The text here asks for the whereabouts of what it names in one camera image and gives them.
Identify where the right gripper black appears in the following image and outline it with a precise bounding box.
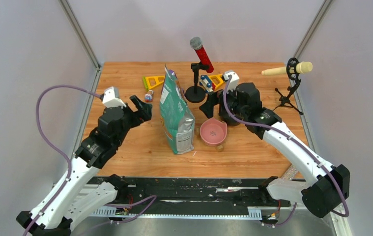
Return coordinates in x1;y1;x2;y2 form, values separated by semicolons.
199;83;248;119

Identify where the green pet food bag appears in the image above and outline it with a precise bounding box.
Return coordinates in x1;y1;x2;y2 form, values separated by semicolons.
159;66;195;155

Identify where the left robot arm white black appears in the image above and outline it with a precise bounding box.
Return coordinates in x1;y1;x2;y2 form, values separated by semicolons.
16;95;152;236

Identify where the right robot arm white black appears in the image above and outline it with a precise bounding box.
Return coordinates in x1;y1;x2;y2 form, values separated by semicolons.
200;83;350;218

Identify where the pink cat-ear pet bowl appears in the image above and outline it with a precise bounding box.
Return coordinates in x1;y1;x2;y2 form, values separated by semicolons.
199;118;227;147

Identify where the small toy figure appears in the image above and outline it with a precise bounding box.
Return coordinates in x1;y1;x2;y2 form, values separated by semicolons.
144;89;154;102

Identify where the yellow orange toy triangle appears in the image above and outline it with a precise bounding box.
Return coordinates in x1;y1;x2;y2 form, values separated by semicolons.
209;74;225;91

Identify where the blue white toy car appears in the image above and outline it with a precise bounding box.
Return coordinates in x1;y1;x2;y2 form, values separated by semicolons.
199;75;215;93

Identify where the black round-base mic stand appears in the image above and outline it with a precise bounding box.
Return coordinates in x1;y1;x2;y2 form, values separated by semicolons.
185;62;209;103

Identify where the yellow green toy triangle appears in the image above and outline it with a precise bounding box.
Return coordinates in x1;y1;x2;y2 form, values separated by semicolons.
142;75;165;91

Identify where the small wooden block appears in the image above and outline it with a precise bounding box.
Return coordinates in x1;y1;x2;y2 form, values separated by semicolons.
215;145;224;152

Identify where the red glitter microphone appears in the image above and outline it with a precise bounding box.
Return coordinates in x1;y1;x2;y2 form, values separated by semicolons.
190;36;214;73

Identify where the cream microphone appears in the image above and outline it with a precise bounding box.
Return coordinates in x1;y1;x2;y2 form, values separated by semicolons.
261;61;313;76

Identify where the silver glitter microphone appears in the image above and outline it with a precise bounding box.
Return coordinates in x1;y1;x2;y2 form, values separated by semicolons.
281;165;299;180

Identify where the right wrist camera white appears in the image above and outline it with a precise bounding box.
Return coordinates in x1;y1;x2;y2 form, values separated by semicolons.
222;70;240;93

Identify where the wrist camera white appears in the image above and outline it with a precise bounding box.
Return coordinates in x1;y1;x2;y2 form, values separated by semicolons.
102;87;126;108
222;70;240;93

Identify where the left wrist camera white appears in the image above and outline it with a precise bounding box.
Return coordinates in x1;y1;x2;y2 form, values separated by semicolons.
102;87;126;108

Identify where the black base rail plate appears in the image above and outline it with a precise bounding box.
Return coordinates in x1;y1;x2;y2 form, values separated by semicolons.
85;176;293;216

